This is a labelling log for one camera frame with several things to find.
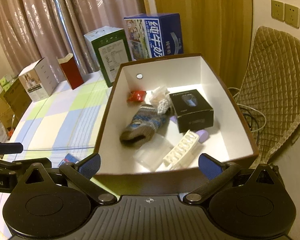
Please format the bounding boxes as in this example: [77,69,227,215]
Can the clear plastic container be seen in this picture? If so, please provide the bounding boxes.
[133,134,174,169]

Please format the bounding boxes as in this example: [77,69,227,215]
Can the white plastic bag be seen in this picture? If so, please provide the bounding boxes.
[147,86,170,105]

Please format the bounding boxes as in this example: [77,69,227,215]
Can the beige curtain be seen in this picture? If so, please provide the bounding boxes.
[0,0,153,79]

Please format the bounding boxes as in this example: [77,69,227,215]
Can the blue milk carton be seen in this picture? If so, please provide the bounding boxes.
[124,13,185,61]

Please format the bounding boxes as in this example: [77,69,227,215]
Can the green tissue packets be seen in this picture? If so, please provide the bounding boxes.
[0,74,18,92]

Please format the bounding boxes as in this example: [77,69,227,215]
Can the brown cardboard box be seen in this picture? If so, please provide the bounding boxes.
[4,79,33,120]

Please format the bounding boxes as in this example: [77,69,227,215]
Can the blue white snack packet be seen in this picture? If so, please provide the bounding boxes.
[64,154,80,167]

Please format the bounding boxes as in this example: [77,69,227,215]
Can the quilted chair cover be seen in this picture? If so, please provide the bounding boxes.
[236,26,300,163]

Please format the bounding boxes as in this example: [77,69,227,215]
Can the red packet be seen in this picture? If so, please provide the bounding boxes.
[127,90,147,103]

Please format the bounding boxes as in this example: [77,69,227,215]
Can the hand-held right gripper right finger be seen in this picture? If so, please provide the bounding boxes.
[182,153,280,205]

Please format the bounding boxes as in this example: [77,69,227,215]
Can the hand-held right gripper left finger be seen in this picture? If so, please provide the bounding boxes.
[22,153,118,205]

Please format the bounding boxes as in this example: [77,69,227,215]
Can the white printed box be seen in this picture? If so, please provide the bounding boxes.
[18,57,58,102]

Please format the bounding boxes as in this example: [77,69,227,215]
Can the white beaded item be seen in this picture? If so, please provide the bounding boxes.
[157,99,171,117]

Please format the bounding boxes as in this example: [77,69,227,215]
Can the black cable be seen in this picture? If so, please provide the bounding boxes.
[240,105,256,132]

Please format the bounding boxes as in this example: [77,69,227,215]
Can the yellow wooden panel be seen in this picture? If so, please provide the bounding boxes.
[150,0,253,90]

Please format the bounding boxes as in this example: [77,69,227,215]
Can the green white carton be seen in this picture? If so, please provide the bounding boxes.
[84,26,133,88]

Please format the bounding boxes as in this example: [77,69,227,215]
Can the black product box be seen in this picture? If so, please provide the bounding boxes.
[169,89,214,133]

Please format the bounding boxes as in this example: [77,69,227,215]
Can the brown storage box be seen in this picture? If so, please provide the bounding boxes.
[91,53,259,189]

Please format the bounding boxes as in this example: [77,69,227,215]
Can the white cable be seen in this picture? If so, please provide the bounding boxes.
[227,87,267,133]

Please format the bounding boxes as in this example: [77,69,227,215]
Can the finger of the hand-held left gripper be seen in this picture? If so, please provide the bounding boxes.
[0,142,24,155]
[0,157,52,174]

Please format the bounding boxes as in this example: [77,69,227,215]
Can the checked bed sheet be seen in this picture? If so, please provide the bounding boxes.
[2,70,120,238]

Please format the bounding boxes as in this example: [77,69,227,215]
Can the wall socket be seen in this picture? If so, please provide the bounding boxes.
[284,3,300,28]
[271,0,285,22]

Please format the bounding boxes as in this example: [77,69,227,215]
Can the white hair clip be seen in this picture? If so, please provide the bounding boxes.
[162,129,200,169]

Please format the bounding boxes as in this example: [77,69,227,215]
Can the striped knitted sock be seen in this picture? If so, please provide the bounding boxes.
[119,104,168,147]

